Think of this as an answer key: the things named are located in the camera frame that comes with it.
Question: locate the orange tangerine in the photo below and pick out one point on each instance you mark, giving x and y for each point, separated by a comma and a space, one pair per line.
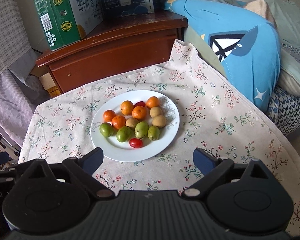
126, 107
108, 115
153, 101
139, 113
118, 121

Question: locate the checkered grey bed sheet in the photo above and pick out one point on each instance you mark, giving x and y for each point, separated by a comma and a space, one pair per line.
20, 92

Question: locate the red cherry tomato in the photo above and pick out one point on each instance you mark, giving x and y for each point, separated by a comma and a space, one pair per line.
136, 143
140, 103

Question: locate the open cardboard box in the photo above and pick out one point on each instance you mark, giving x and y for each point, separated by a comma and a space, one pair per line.
46, 80

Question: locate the brown longan fruit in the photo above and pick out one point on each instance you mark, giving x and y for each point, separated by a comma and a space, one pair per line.
155, 111
159, 121
132, 123

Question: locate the green milk carton box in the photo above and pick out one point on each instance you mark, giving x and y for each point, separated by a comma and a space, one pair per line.
67, 21

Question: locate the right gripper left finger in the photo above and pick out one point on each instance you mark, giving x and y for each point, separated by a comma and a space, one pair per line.
83, 170

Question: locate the blue plush pillow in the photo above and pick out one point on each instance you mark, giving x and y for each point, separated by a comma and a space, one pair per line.
246, 44

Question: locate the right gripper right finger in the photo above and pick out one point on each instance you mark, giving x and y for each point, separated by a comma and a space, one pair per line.
216, 171

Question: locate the houndstooth blue cushion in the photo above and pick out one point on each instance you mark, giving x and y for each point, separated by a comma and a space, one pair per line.
284, 111

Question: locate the dark wooden cabinet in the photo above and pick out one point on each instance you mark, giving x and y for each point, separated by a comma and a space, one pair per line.
126, 44

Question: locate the white ceramic plate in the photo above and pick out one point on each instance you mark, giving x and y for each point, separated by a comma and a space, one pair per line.
121, 151

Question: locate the green jujube fruit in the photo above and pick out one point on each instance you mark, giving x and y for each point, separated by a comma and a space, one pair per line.
141, 130
123, 134
153, 133
106, 129

